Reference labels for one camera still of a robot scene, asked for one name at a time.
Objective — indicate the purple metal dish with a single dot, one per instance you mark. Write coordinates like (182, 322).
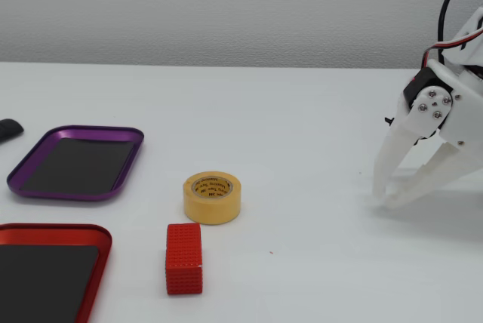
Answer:
(75, 164)

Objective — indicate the black rounded object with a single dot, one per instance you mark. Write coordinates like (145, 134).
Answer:
(9, 127)

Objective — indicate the yellow masking tape roll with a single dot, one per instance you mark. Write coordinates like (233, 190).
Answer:
(213, 206)

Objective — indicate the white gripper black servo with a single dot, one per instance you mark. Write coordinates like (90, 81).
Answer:
(434, 106)

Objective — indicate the red studded block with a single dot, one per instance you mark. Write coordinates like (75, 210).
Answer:
(183, 262)

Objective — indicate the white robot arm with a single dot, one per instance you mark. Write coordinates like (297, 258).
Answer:
(469, 42)

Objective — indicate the red metal dish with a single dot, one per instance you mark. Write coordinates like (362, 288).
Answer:
(45, 277)

